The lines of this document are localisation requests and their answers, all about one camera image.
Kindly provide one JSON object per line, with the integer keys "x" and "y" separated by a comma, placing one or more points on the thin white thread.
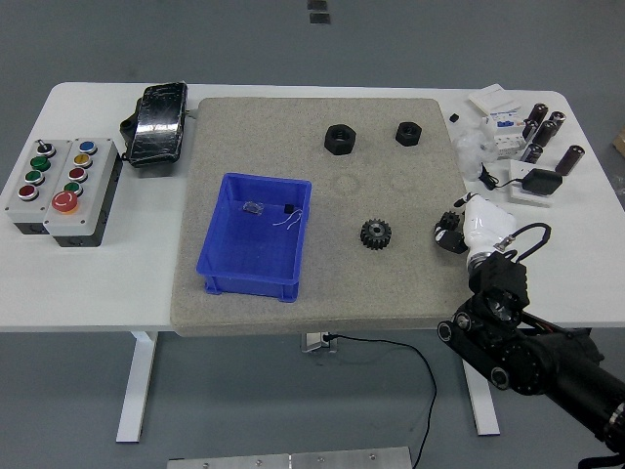
{"x": 292, "y": 221}

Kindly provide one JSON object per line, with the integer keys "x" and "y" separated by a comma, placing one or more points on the white circuit breaker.
{"x": 505, "y": 134}

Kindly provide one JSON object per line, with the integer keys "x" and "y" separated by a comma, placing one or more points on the black plastic-wrapped device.
{"x": 156, "y": 127}

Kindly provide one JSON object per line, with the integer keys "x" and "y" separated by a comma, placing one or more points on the grey four-button control box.
{"x": 34, "y": 195}

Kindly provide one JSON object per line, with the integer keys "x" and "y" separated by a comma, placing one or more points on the tiny black cube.
{"x": 289, "y": 208}
{"x": 455, "y": 117}

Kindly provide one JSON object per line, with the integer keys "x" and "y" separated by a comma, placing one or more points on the silver under-table power socket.
{"x": 315, "y": 343}

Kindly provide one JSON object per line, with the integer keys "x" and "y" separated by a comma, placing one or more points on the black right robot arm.
{"x": 537, "y": 361}

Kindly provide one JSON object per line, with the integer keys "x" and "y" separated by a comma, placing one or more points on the white wall switch plate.
{"x": 493, "y": 98}

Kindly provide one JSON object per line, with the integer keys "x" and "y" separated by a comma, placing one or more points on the crumpled clear plastic bag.
{"x": 471, "y": 151}

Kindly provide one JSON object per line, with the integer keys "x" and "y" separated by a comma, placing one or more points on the brown cardboard piece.
{"x": 620, "y": 138}

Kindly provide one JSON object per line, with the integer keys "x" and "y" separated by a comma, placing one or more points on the dark cylindrical capacitor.
{"x": 539, "y": 112}
{"x": 557, "y": 117}
{"x": 529, "y": 129}
{"x": 532, "y": 153}
{"x": 545, "y": 133}
{"x": 570, "y": 160}

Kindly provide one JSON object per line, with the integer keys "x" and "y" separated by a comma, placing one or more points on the large black hex nut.
{"x": 333, "y": 145}

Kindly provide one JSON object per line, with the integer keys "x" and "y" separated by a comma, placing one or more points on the blue plastic box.
{"x": 254, "y": 254}

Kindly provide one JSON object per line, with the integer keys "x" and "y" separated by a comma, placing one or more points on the small black hex nut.
{"x": 402, "y": 139}

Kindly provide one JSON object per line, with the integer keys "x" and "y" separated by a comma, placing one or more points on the grey-brown foam mat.
{"x": 312, "y": 283}

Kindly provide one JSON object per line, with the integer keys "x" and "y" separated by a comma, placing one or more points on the grey emergency-stop button box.
{"x": 93, "y": 195}

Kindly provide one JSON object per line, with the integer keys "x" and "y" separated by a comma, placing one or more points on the white table leg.
{"x": 483, "y": 405}
{"x": 137, "y": 386}

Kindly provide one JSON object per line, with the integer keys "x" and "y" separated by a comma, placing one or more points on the black toothed gear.
{"x": 377, "y": 235}

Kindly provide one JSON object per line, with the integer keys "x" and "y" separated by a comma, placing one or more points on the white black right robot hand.
{"x": 486, "y": 225}

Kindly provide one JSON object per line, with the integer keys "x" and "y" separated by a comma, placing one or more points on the silver metal plate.
{"x": 293, "y": 460}

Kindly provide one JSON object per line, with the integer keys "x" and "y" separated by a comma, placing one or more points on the small clear plastic piece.
{"x": 253, "y": 207}

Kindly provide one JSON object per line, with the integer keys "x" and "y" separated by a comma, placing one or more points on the white square block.
{"x": 517, "y": 193}

